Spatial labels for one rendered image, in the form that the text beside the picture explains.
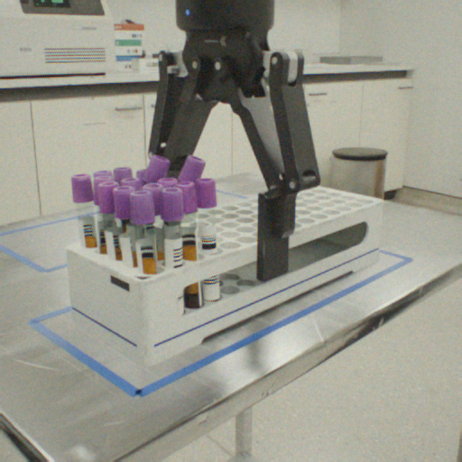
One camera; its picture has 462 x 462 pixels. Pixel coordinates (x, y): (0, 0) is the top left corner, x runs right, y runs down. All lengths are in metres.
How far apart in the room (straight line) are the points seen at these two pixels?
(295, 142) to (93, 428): 0.23
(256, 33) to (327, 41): 3.95
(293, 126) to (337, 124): 3.15
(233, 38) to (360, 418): 1.48
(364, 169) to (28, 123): 1.74
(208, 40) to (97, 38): 2.11
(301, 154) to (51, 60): 2.12
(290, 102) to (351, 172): 2.83
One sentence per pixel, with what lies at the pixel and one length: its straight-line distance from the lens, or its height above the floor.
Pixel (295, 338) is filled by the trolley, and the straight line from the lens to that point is 0.44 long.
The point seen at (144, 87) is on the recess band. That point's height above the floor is 0.84.
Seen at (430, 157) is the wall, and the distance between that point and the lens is 4.07.
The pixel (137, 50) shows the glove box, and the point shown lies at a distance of 3.12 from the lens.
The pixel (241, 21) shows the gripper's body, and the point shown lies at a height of 1.04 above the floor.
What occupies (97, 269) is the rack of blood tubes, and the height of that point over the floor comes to 0.88.
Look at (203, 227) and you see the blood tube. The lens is 0.42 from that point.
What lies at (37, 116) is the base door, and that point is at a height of 0.75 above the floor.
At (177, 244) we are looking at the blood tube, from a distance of 0.40.
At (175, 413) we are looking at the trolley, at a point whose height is 0.82.
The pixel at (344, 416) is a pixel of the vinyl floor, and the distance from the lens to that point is 1.81.
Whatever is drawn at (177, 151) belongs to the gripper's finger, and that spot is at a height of 0.94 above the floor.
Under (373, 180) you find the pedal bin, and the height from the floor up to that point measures 0.32.
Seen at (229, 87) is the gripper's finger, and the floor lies 1.00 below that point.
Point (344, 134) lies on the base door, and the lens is 3.62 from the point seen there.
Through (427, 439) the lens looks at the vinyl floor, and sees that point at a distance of 1.78.
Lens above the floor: 1.03
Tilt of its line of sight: 17 degrees down
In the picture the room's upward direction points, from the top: straight up
